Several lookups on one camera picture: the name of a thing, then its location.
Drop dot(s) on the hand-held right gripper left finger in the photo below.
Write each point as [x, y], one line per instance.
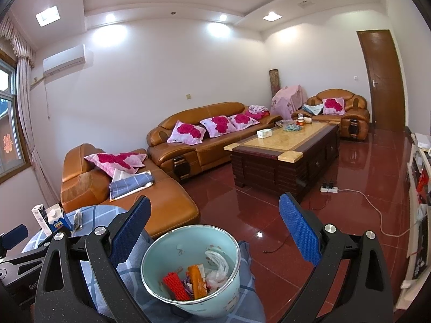
[131, 230]

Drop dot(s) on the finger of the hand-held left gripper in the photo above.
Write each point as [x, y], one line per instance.
[15, 237]

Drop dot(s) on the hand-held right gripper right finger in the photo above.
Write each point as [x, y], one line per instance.
[299, 230]

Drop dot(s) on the red striped wrapper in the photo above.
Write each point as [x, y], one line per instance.
[176, 286]

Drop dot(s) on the orange snack wrapper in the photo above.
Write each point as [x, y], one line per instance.
[197, 281]

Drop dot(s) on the white plastic bag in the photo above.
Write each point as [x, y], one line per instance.
[217, 272]

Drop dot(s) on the teal enamel trash bin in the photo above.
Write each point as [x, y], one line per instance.
[215, 301]

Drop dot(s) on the white milk carton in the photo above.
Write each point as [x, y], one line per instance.
[39, 218]

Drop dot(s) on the blue plaid tablecloth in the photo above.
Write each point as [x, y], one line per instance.
[97, 217]

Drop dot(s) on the blue drink carton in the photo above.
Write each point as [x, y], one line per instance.
[57, 223]

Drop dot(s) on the folded blue plaid cloth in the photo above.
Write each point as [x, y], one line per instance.
[133, 185]

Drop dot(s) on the brown leather chaise sofa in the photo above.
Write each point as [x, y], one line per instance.
[168, 202]

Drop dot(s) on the white power strip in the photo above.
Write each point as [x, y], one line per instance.
[329, 188]

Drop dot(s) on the small green packet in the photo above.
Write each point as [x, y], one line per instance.
[77, 220]

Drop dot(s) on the dark wooden coffee table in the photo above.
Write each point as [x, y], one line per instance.
[276, 168]

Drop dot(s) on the large pink rose pillow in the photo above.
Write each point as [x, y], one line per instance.
[116, 161]

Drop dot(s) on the red window decal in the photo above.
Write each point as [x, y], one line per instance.
[7, 143]

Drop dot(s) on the white tissue box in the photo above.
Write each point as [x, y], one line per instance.
[264, 133]

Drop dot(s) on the glass candy dish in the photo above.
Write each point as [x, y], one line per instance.
[290, 126]

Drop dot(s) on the pale pink curtain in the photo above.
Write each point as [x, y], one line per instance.
[32, 124]

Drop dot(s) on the brown leather long sofa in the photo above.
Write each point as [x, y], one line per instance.
[215, 148]

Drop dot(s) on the white media cabinet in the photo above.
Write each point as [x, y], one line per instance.
[416, 208]

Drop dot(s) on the sliding glass window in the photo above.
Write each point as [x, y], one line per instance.
[8, 117]

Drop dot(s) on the teal cloth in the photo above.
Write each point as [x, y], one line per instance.
[311, 109]

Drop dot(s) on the brown leather armchair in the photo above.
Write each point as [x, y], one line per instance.
[357, 121]

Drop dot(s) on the folded pink blanket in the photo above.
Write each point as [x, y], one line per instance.
[259, 111]

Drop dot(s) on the pink cloth covered object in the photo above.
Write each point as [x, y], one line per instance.
[288, 102]

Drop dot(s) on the pink rose armchair pillow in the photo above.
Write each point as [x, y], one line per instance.
[333, 106]

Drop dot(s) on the rolled brown mat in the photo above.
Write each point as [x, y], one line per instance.
[273, 85]

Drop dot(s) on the brown wooden door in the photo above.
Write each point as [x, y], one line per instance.
[382, 80]

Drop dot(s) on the white air conditioner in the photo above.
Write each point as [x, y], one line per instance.
[64, 60]

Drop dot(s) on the fringed curtain valance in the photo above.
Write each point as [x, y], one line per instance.
[16, 43]

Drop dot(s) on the square ceiling light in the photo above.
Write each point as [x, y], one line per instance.
[271, 15]
[47, 16]

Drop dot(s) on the round ceiling spotlight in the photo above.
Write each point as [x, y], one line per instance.
[223, 17]

